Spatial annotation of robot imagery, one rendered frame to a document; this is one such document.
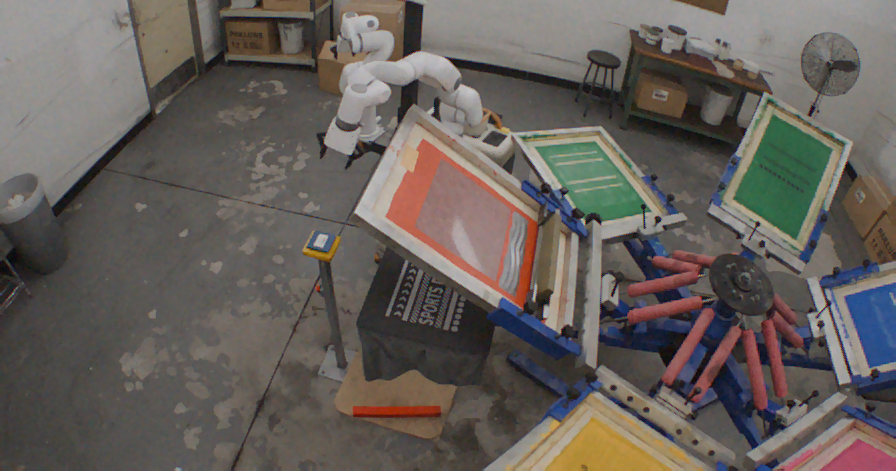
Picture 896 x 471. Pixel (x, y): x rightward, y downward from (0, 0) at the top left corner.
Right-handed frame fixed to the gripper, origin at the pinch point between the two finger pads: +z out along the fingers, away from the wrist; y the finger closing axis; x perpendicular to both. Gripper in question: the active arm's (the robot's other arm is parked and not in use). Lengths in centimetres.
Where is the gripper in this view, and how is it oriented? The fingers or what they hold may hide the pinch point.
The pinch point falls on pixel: (335, 159)
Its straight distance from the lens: 170.7
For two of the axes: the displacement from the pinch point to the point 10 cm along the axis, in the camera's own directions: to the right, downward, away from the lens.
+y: -9.1, -4.0, -0.9
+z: -3.5, 6.5, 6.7
